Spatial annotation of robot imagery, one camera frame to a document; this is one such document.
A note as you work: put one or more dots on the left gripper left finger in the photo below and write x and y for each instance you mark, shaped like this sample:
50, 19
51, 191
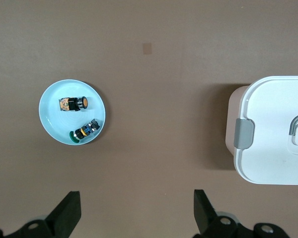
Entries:
62, 215

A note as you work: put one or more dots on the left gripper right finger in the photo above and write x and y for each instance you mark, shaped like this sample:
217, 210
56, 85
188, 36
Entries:
206, 215

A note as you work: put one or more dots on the orange push button switch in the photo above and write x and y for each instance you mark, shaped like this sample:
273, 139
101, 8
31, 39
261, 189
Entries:
70, 104

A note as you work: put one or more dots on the light blue round plate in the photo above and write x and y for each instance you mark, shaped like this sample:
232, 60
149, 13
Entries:
64, 124

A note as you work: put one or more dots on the white lidded container grey latches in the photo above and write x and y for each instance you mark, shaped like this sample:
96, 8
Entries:
268, 119

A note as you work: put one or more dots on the tan tape patch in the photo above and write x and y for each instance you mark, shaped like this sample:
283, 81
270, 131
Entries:
146, 48

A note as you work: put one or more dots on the green push button switch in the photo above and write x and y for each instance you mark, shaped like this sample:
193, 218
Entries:
84, 131

